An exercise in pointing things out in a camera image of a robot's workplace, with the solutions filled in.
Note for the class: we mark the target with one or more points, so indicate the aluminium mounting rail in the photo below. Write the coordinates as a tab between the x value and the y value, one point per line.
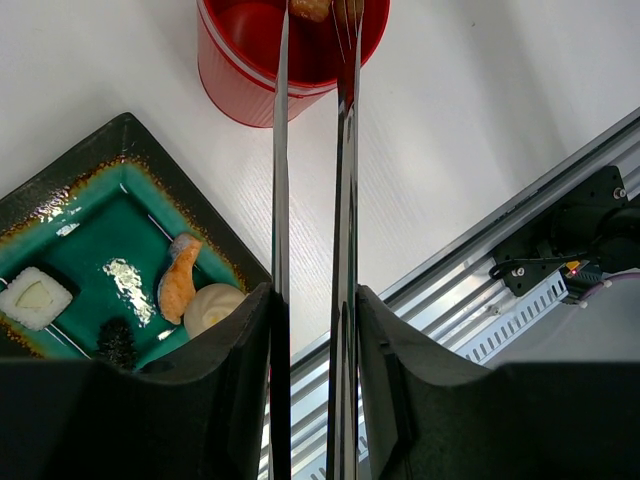
471	253

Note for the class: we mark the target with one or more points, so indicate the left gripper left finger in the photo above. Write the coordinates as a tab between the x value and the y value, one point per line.
196	413

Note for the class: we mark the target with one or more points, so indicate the long metal tongs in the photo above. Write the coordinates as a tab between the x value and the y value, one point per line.
342	430

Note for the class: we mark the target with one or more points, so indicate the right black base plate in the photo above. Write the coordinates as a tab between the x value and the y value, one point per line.
595	223

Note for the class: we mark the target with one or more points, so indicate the orange salmon piece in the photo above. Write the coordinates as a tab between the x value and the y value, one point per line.
176	287

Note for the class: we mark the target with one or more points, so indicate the red cylindrical container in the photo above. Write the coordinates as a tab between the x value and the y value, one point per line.
238	57

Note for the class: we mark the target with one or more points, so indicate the white sushi roll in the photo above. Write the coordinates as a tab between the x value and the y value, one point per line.
34	299

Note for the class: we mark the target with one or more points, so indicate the black seaweed piece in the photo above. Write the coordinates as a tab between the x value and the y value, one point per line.
115	344

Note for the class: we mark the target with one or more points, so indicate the round white bun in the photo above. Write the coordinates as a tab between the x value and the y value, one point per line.
210	305

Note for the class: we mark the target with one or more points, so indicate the white slotted cable duct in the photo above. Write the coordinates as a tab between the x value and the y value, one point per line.
470	315

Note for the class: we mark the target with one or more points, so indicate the small orange fried piece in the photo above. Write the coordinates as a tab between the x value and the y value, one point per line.
310	9

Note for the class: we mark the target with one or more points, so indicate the square dark teal plate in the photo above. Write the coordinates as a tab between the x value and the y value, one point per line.
100	220

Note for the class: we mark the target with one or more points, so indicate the right small circuit board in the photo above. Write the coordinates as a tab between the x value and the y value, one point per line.
579	278

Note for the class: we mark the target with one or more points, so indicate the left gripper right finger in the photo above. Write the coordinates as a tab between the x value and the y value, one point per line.
432	414

